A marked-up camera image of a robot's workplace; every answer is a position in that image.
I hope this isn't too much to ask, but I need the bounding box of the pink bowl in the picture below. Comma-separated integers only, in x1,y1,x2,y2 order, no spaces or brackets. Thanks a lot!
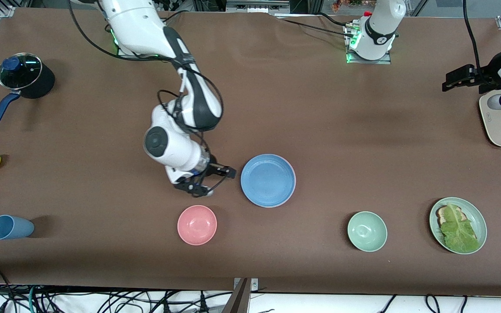
177,205,218,246

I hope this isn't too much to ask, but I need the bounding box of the black base cable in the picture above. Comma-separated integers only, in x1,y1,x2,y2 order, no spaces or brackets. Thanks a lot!
277,17,355,39
311,12,355,30

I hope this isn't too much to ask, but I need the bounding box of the small metal bracket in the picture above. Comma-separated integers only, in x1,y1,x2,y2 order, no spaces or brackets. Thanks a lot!
233,278,259,293

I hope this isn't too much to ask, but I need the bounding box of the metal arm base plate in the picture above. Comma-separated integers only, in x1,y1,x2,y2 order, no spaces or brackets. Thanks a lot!
346,26,392,65

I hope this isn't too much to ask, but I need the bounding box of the blue plastic cup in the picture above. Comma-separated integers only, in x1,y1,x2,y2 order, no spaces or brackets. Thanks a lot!
0,215,35,240

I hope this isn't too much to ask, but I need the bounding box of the green bowl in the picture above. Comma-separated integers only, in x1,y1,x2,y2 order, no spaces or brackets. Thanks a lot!
347,211,388,253

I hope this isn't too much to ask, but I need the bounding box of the blue plate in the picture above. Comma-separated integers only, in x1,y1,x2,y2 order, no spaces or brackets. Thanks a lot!
240,154,297,208

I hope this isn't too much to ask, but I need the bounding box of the green plate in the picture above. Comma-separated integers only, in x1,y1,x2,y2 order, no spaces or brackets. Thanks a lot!
429,197,488,255

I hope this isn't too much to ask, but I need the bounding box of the brown table cover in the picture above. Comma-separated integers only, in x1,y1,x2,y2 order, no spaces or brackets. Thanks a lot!
0,7,501,297

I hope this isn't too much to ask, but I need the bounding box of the toasted bread slice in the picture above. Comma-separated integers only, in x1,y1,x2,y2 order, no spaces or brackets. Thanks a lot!
435,206,467,227

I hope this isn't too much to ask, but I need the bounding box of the dark metal post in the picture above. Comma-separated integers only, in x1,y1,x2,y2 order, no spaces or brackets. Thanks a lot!
221,278,251,313

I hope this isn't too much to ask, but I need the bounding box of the grey metal device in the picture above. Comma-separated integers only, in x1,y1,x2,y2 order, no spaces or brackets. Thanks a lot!
227,0,290,13

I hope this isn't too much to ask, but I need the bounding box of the black pot with blue handle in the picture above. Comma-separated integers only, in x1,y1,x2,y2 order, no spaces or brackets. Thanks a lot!
0,52,56,129

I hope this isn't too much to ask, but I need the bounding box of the green lettuce leaf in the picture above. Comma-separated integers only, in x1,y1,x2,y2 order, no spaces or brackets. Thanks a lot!
439,203,481,254

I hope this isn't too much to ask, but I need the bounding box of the colourful toy food pile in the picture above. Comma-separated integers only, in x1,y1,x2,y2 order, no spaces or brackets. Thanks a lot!
331,0,377,11

